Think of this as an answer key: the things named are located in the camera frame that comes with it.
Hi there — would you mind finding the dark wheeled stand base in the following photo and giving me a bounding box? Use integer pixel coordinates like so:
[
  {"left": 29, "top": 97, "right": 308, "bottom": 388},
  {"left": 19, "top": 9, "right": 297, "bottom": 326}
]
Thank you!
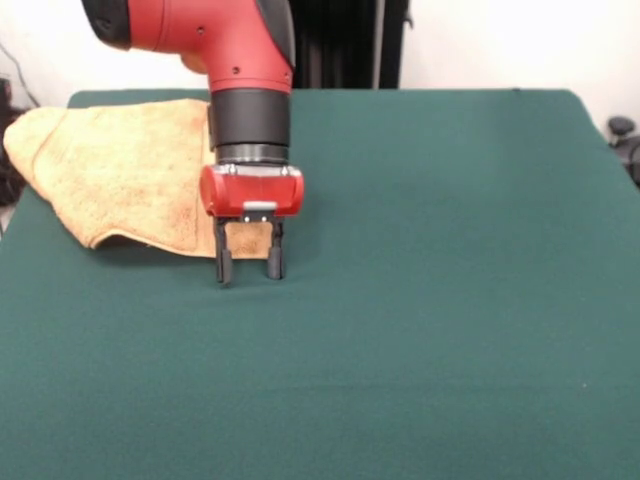
[{"left": 607, "top": 115, "right": 640, "bottom": 189}]

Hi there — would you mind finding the tan terry towel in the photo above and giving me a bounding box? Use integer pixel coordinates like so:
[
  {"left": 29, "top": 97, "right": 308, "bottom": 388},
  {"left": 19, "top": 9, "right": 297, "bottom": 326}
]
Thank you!
[{"left": 2, "top": 98, "right": 274, "bottom": 262}]

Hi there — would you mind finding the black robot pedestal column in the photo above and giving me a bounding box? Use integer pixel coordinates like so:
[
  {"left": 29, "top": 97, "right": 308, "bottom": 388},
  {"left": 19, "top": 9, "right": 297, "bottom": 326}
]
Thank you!
[{"left": 291, "top": 0, "right": 416, "bottom": 91}]

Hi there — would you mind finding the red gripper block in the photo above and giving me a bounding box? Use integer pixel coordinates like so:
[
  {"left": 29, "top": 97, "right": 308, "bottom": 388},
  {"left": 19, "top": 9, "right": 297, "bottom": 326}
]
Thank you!
[{"left": 198, "top": 162, "right": 306, "bottom": 289}]

